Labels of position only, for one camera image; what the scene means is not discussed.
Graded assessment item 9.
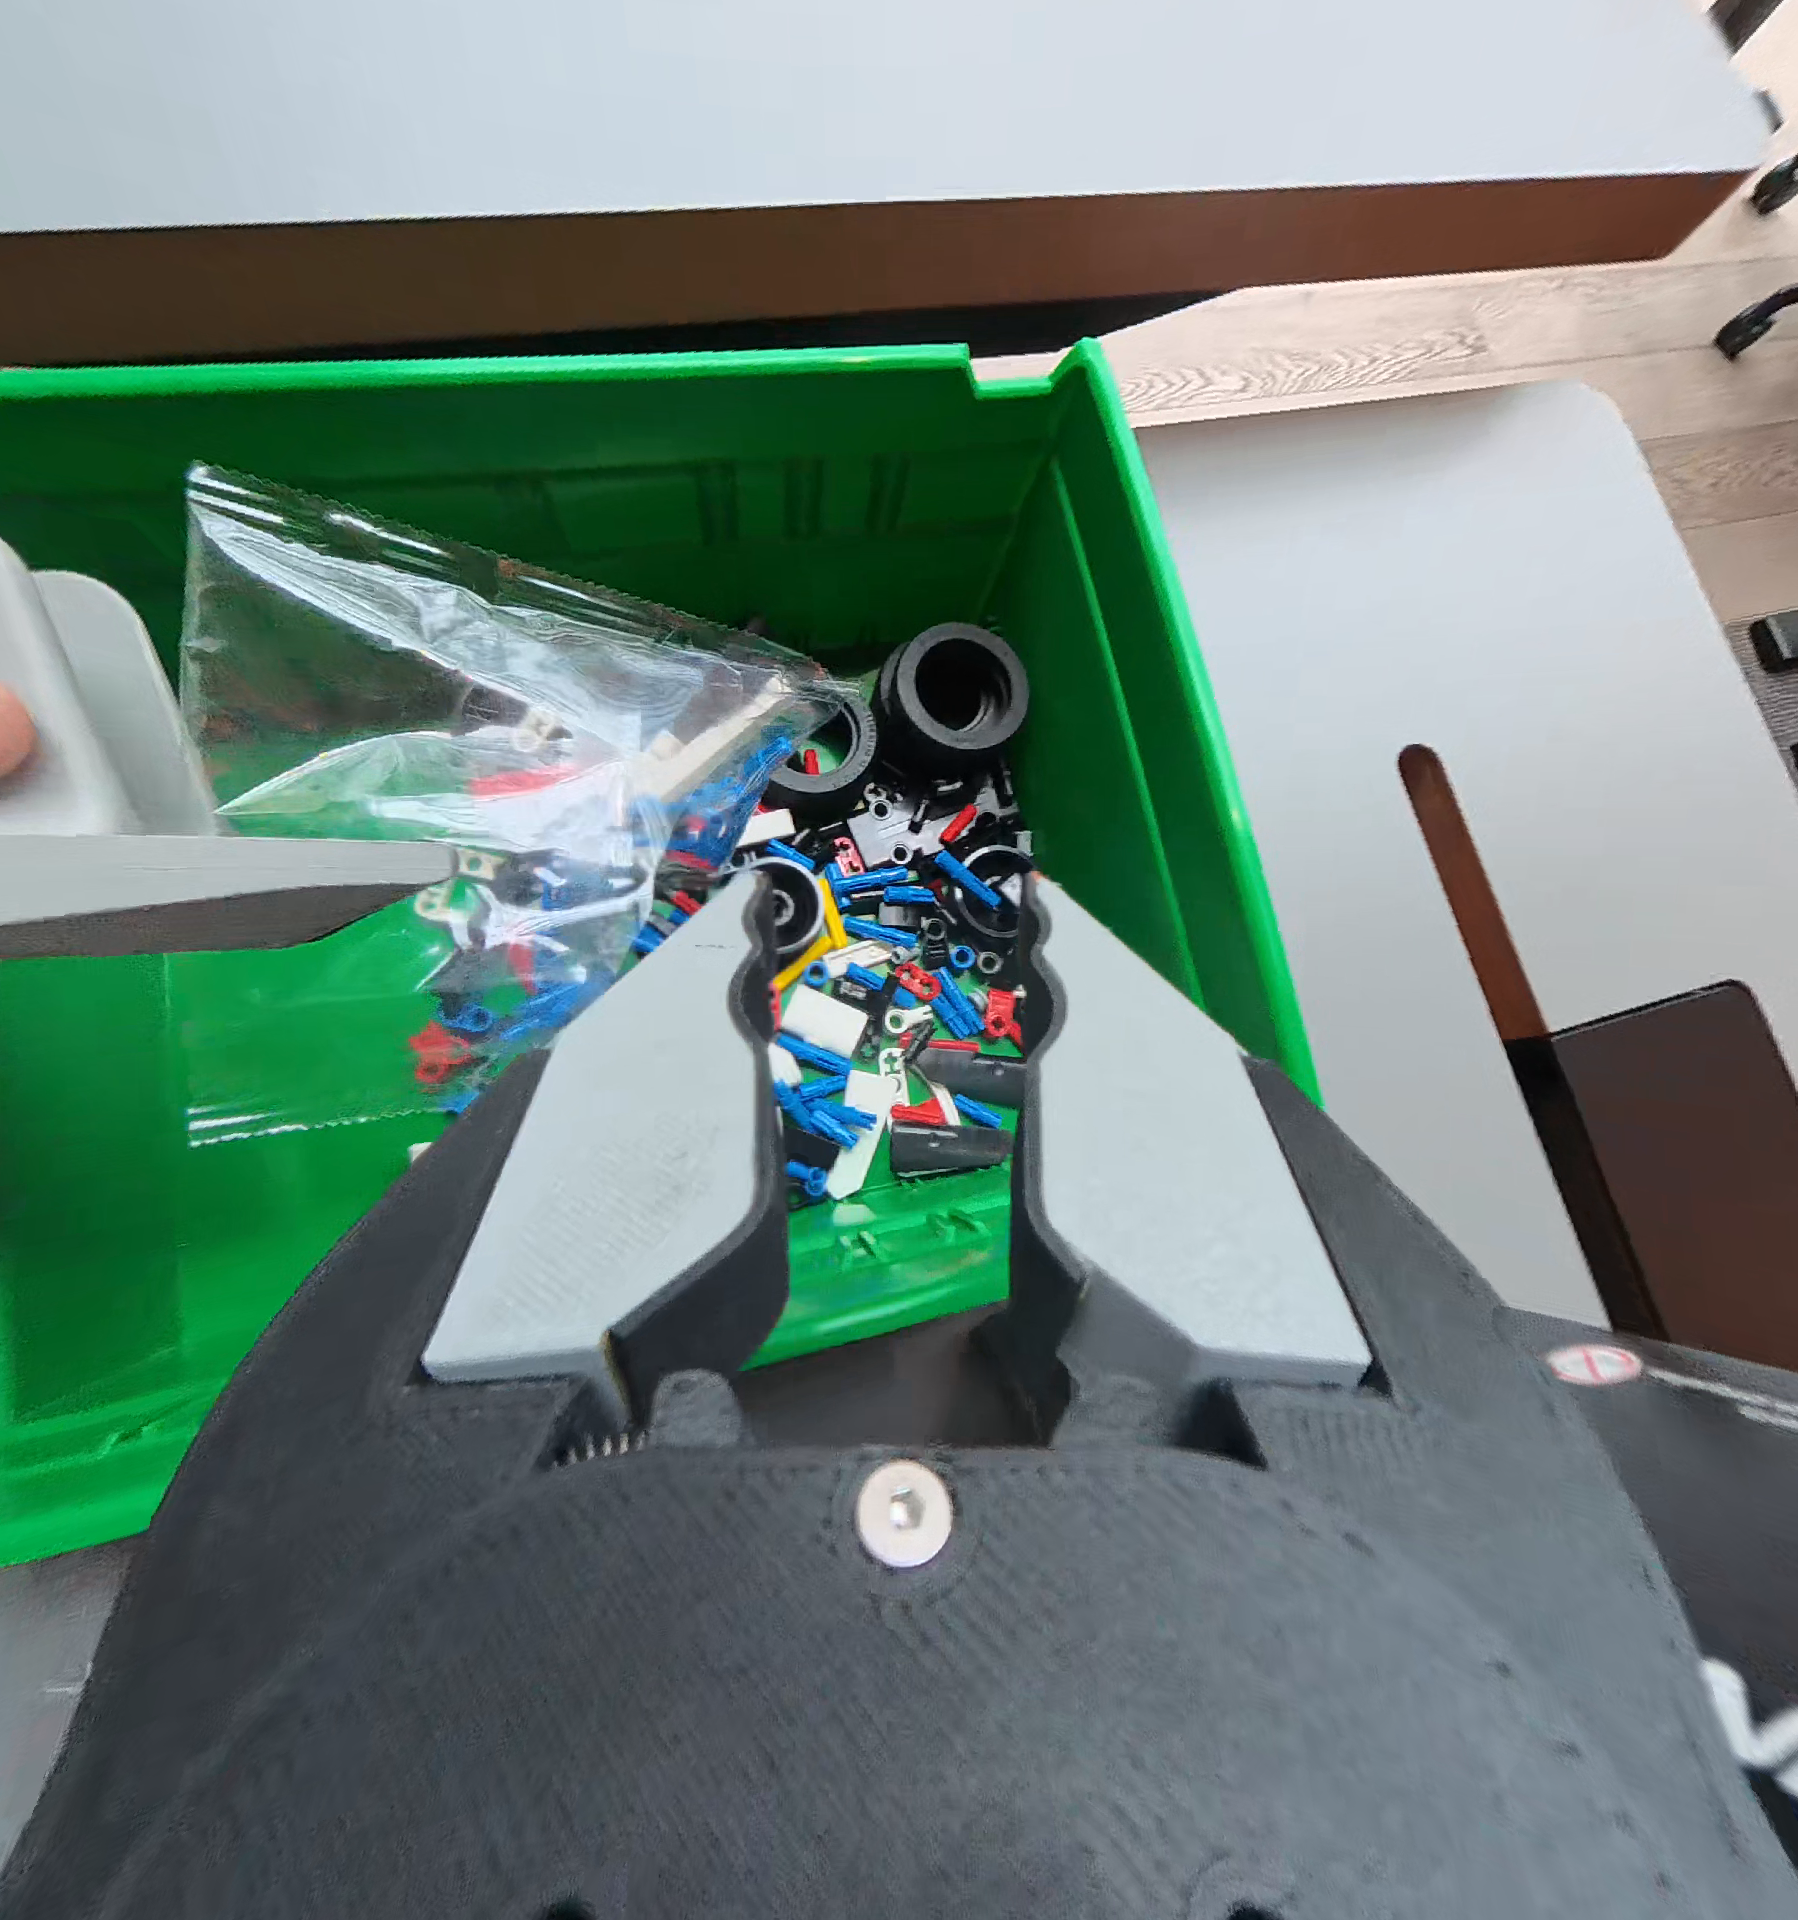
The black printed box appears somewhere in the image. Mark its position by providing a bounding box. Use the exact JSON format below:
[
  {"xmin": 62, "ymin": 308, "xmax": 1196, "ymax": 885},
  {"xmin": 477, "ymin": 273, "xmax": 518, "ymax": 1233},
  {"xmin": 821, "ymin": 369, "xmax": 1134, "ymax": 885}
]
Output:
[{"xmin": 1544, "ymin": 1313, "xmax": 1798, "ymax": 1920}]

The black lego wheel with hub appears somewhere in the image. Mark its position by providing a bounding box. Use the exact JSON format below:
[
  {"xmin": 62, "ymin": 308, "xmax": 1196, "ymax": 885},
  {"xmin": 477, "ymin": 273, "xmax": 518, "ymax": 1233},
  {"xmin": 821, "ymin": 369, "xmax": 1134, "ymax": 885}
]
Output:
[
  {"xmin": 940, "ymin": 841, "xmax": 1034, "ymax": 939},
  {"xmin": 739, "ymin": 860, "xmax": 827, "ymax": 964}
]

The green plastic bin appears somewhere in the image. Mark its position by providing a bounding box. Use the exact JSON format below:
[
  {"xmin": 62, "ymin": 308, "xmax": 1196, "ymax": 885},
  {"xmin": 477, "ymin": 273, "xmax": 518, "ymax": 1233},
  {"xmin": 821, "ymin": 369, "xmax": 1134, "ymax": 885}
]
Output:
[{"xmin": 0, "ymin": 343, "xmax": 1321, "ymax": 1587}]

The clear plastic parts bag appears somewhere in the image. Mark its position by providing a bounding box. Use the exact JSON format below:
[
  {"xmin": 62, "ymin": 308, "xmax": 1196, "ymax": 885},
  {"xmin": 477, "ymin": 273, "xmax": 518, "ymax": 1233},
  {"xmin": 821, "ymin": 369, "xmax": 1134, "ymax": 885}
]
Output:
[{"xmin": 179, "ymin": 462, "xmax": 879, "ymax": 1151}]

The black office chair base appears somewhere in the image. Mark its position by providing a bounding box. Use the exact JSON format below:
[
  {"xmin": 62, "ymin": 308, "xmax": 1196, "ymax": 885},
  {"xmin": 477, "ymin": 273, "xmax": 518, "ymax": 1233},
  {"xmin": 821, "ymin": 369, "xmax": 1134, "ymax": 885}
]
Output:
[{"xmin": 1715, "ymin": 134, "xmax": 1798, "ymax": 363}]

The grey table with brown edge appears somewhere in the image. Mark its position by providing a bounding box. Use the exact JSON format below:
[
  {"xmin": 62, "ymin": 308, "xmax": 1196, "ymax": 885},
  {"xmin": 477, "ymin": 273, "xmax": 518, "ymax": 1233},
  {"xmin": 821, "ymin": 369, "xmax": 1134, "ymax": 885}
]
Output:
[{"xmin": 0, "ymin": 0, "xmax": 1798, "ymax": 369}]

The flat black lego tyre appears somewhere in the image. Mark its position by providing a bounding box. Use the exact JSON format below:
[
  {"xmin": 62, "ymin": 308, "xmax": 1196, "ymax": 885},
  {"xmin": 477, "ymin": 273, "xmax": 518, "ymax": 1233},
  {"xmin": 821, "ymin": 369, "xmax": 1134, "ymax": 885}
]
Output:
[{"xmin": 764, "ymin": 693, "xmax": 882, "ymax": 820}]

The pile of lego pieces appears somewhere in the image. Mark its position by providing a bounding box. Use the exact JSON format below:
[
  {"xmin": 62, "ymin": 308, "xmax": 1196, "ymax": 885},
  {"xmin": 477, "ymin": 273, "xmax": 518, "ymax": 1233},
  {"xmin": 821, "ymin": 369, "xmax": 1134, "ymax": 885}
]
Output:
[{"xmin": 634, "ymin": 720, "xmax": 1038, "ymax": 1209}]

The dark brown panel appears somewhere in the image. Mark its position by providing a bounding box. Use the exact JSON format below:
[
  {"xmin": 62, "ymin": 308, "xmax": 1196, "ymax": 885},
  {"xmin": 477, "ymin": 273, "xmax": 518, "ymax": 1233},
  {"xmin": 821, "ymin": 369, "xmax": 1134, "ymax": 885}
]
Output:
[{"xmin": 1501, "ymin": 984, "xmax": 1798, "ymax": 1347}]

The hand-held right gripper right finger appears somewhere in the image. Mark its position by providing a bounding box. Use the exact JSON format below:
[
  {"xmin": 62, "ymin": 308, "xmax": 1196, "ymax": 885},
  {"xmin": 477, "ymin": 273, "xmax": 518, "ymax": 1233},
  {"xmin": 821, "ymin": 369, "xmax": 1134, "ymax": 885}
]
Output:
[{"xmin": 977, "ymin": 869, "xmax": 1373, "ymax": 1444}]

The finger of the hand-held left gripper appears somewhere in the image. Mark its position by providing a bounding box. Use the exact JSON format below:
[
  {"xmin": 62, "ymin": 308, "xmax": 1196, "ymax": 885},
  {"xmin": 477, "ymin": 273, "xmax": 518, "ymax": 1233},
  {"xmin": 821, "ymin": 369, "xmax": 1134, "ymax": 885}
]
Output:
[{"xmin": 0, "ymin": 512, "xmax": 461, "ymax": 964}]

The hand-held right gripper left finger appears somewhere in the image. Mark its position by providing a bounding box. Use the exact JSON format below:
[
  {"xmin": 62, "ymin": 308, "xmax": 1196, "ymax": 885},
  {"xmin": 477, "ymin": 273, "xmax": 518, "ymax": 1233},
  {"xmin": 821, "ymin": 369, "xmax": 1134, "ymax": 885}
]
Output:
[{"xmin": 421, "ymin": 869, "xmax": 798, "ymax": 1414}]

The large black lego tyre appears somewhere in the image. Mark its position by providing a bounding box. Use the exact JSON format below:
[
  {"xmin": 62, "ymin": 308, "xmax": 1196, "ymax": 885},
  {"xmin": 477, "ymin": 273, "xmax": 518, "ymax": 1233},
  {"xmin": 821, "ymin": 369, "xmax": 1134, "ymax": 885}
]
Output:
[{"xmin": 874, "ymin": 622, "xmax": 1030, "ymax": 761}]

